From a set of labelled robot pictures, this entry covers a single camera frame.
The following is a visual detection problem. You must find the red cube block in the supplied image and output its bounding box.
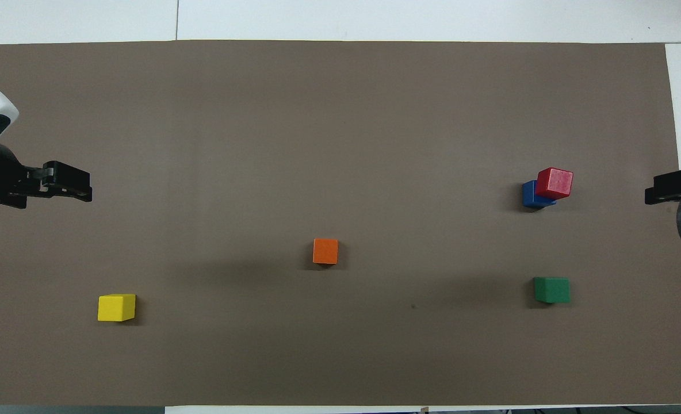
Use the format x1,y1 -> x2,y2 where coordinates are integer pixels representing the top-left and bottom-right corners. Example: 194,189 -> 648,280
535,167 -> 574,201

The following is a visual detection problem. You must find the yellow cube block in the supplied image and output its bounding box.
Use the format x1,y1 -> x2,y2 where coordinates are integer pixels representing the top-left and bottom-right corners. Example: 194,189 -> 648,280
98,294 -> 136,322

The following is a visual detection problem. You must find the blue cube block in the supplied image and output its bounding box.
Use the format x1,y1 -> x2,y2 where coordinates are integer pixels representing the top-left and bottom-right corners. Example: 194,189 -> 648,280
522,180 -> 557,209

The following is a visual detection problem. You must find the green cube block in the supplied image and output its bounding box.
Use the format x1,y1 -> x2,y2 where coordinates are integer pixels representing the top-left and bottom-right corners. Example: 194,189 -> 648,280
534,277 -> 571,304

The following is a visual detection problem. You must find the orange cube block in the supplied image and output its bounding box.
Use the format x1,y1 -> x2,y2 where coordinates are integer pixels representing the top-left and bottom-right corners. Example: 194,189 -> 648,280
312,239 -> 339,265

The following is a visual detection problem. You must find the brown table mat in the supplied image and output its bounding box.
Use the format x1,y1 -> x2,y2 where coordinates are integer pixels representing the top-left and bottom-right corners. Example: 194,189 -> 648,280
0,40 -> 681,407

